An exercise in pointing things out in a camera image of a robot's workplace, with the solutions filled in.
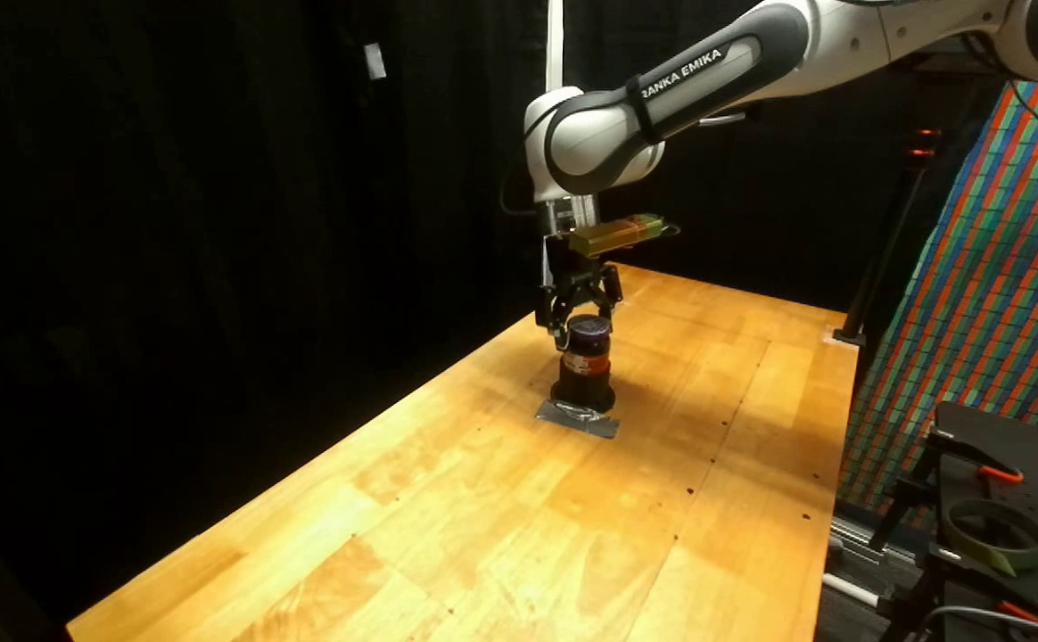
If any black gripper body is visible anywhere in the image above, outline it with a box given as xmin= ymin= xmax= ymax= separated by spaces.
xmin=543 ymin=227 xmax=618 ymax=300

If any colourful striped panel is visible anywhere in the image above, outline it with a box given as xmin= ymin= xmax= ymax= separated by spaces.
xmin=837 ymin=74 xmax=1038 ymax=512

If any wrist camera with green board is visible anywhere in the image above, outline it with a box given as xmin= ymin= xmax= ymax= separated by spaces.
xmin=557 ymin=212 xmax=686 ymax=262

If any white vertical pole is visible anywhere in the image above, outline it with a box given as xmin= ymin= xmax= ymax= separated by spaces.
xmin=543 ymin=0 xmax=569 ymax=101

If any white tag on curtain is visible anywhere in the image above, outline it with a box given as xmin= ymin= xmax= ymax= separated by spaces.
xmin=360 ymin=38 xmax=391 ymax=87

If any black tripod pole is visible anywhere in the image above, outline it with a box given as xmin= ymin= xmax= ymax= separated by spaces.
xmin=833 ymin=122 xmax=944 ymax=349

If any black metal stand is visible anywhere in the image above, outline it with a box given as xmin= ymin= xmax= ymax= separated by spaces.
xmin=869 ymin=401 xmax=1038 ymax=642

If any orange handled clamp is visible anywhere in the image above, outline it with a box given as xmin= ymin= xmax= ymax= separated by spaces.
xmin=972 ymin=461 xmax=1032 ymax=487

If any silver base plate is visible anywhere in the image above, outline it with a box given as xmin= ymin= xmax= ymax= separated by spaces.
xmin=536 ymin=396 xmax=625 ymax=443

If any black curtain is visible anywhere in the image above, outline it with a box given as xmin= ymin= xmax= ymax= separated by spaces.
xmin=0 ymin=0 xmax=996 ymax=642

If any dark cup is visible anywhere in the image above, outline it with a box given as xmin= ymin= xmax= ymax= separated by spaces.
xmin=550 ymin=309 xmax=618 ymax=415

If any dark tape roll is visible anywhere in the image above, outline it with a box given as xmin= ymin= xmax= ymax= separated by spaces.
xmin=940 ymin=497 xmax=1038 ymax=577

